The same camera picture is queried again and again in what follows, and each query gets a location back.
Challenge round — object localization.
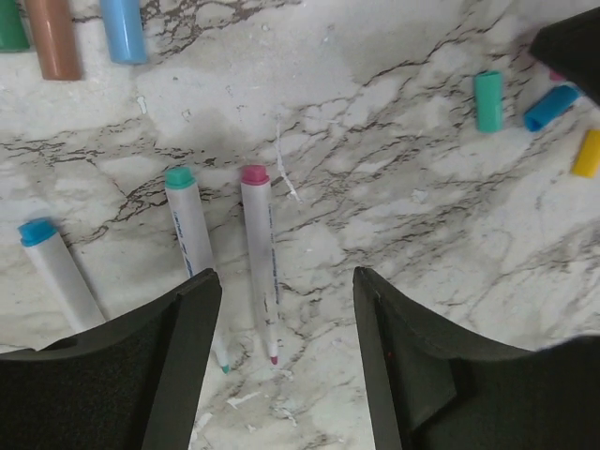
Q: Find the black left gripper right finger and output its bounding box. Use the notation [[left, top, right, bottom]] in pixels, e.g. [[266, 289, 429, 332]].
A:
[[352, 267, 599, 449]]

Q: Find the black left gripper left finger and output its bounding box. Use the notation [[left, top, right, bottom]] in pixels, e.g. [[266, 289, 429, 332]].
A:
[[1, 269, 222, 449]]

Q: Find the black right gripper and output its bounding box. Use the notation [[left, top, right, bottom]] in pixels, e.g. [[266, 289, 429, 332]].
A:
[[530, 7, 600, 104]]

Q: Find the blue pen cap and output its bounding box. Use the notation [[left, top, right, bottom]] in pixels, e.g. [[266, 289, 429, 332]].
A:
[[523, 84, 579, 132]]

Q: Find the teal pen cap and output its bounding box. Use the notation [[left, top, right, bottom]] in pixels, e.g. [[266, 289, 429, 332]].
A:
[[473, 70, 503, 133]]

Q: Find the yellow pen cap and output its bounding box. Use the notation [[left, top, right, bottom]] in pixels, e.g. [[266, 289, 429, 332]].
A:
[[571, 129, 600, 178]]

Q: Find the white marker teal cap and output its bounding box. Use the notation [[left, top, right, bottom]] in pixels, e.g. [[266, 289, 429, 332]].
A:
[[163, 165, 232, 374]]

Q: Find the white marker pink cap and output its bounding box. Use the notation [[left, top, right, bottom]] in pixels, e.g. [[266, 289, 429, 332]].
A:
[[241, 165, 279, 366]]

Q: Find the white marker light blue cap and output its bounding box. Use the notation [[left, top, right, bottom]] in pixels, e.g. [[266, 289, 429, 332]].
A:
[[100, 0, 147, 65]]

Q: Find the white marker brown cap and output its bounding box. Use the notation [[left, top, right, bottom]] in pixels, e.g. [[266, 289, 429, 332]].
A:
[[24, 0, 83, 82]]

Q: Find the pink pen cap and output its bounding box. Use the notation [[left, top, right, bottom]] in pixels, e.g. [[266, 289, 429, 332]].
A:
[[549, 70, 566, 83]]

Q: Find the white marker dark green cap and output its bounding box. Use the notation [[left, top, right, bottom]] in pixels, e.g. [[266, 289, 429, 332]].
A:
[[0, 0, 30, 53]]

